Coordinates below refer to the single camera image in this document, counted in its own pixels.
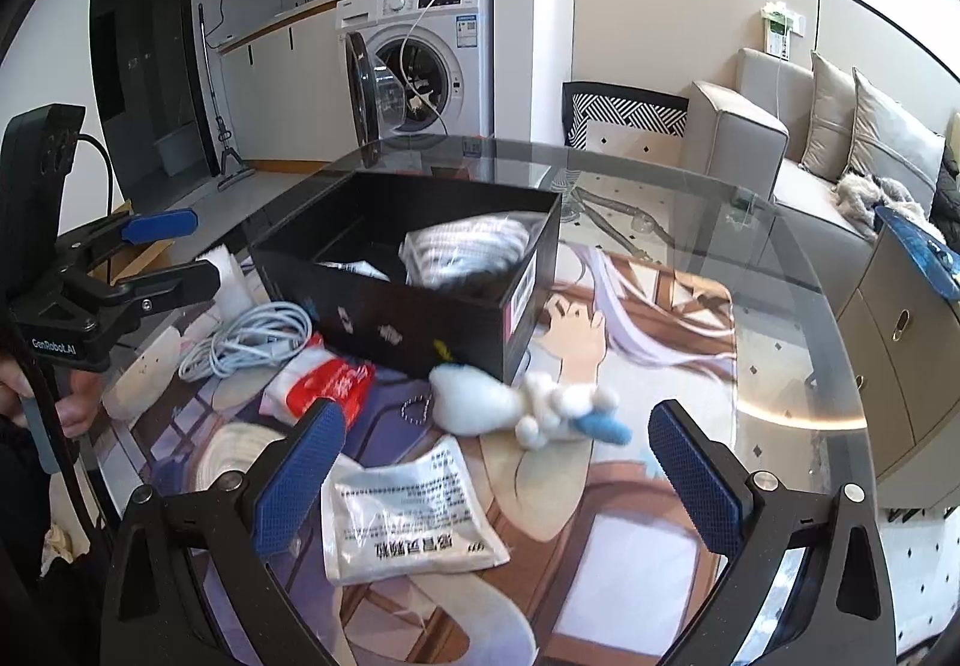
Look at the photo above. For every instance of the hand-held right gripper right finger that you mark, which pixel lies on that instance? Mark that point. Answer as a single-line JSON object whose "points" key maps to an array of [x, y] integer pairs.
{"points": [[694, 486]]}

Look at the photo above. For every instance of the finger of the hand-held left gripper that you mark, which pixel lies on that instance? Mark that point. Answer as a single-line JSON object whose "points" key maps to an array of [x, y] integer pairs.
{"points": [[172, 283], [157, 226]]}

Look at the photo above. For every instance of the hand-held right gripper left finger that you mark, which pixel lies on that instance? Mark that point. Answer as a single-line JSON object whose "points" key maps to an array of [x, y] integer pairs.
{"points": [[300, 478]]}

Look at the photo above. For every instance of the red and white packet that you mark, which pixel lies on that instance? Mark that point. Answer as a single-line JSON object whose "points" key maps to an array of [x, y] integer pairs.
{"points": [[322, 385]]}

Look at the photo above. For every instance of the black cardboard box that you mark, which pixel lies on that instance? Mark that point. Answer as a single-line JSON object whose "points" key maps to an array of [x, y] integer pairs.
{"points": [[390, 328]]}

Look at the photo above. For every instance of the white plush toy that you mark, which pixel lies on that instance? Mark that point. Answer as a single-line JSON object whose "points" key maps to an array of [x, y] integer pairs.
{"points": [[472, 400]]}

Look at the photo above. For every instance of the person's left hand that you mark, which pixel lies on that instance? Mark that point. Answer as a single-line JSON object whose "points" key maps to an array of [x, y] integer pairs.
{"points": [[75, 403]]}

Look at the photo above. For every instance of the brown cardboard box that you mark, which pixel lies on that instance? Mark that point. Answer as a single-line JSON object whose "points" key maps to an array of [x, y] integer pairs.
{"points": [[150, 257]]}

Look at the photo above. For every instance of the white tissue pack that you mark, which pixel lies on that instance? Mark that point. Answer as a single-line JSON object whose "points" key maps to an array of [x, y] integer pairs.
{"points": [[229, 291]]}

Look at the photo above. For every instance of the grey waste bin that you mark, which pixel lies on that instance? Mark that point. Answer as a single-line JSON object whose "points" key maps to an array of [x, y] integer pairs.
{"points": [[176, 152]]}

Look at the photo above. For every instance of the white tape roll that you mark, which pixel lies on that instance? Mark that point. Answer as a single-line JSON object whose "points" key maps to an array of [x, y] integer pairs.
{"points": [[225, 456]]}

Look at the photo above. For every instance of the grey mop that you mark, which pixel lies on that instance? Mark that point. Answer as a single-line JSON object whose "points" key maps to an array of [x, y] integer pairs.
{"points": [[225, 156]]}

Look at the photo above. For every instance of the white power strip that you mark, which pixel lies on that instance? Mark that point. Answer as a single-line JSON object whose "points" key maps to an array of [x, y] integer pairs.
{"points": [[139, 377]]}

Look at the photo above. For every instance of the white printed sachet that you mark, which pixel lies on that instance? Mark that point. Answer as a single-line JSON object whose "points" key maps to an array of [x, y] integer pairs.
{"points": [[405, 516]]}

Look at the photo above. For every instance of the printed table mat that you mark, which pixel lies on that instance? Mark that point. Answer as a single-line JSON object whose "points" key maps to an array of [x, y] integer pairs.
{"points": [[600, 351]]}

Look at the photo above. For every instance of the white flat packet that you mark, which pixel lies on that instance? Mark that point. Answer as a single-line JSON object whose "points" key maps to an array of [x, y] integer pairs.
{"points": [[360, 270]]}

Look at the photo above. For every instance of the dark glass door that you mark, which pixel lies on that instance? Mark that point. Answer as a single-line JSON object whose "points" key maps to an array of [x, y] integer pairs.
{"points": [[142, 36]]}

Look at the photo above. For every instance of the white kitchen counter cabinet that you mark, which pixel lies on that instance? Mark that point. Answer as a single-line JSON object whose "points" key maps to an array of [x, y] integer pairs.
{"points": [[285, 81]]}

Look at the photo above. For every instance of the beige side cabinet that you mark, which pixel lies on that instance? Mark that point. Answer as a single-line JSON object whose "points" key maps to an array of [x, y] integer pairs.
{"points": [[900, 373]]}

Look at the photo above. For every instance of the blue plastic item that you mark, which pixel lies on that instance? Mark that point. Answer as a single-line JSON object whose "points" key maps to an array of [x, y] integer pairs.
{"points": [[919, 253]]}

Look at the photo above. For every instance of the white washing machine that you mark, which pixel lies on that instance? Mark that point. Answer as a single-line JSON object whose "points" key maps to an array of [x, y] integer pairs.
{"points": [[465, 96]]}

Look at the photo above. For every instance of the grey fur cloth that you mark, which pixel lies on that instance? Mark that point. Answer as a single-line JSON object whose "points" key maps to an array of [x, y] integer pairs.
{"points": [[859, 193]]}

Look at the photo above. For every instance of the beige sofa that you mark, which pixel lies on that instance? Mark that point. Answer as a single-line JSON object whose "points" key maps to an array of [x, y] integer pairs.
{"points": [[739, 141]]}

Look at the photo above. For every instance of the black and white patterned chair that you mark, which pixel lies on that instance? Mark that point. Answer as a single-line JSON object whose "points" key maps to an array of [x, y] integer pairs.
{"points": [[622, 111]]}

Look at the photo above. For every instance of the grey beige cushion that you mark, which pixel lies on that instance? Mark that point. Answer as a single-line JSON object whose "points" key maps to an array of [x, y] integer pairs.
{"points": [[892, 148]]}

